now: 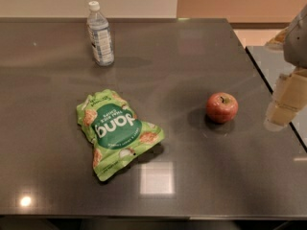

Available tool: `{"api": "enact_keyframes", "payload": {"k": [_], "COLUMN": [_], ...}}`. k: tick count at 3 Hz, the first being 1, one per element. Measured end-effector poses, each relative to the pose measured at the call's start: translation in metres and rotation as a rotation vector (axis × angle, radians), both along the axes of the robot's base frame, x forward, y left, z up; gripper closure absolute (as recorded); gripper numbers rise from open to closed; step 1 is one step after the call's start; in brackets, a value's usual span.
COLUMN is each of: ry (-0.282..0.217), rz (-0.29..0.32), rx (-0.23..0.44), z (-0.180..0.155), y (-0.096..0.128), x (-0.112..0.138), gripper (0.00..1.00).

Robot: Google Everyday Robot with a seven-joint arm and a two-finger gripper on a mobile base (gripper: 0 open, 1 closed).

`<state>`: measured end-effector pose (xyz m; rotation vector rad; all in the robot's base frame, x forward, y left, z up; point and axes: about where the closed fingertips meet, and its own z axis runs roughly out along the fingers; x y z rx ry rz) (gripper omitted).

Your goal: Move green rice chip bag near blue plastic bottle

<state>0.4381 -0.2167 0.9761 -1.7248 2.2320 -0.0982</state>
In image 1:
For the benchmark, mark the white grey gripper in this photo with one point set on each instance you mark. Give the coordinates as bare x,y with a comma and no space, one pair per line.
297,47

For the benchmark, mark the green rice chip bag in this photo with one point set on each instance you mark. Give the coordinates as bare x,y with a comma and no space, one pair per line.
118,136

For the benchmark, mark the blue plastic water bottle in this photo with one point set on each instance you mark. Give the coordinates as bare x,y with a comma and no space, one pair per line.
100,36

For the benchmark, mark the grey side table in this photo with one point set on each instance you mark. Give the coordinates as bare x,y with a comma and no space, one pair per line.
270,64

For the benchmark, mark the red apple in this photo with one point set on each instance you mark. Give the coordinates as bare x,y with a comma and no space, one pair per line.
221,107

